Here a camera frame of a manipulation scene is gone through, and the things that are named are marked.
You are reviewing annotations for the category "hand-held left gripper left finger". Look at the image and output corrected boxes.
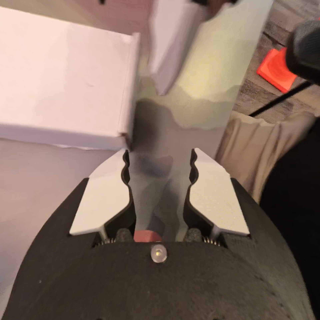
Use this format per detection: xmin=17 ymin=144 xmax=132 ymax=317
xmin=69 ymin=149 xmax=137 ymax=240

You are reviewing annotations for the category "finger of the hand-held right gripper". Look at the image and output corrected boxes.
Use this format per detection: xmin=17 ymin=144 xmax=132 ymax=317
xmin=149 ymin=0 xmax=208 ymax=96

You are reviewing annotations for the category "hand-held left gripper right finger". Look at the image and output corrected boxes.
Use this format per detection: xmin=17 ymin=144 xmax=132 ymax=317
xmin=183 ymin=147 xmax=251 ymax=241

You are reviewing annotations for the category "white cardboard box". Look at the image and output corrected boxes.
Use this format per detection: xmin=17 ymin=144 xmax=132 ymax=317
xmin=0 ymin=6 xmax=141 ymax=151

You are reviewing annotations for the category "beige cloth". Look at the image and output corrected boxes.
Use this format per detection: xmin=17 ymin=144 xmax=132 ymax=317
xmin=215 ymin=111 xmax=316 ymax=203

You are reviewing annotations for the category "person's black clothing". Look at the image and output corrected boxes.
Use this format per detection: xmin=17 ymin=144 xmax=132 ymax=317
xmin=259 ymin=120 xmax=320 ymax=320

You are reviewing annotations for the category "black cable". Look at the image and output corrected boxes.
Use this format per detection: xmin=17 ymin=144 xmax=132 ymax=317
xmin=248 ymin=81 xmax=316 ymax=117

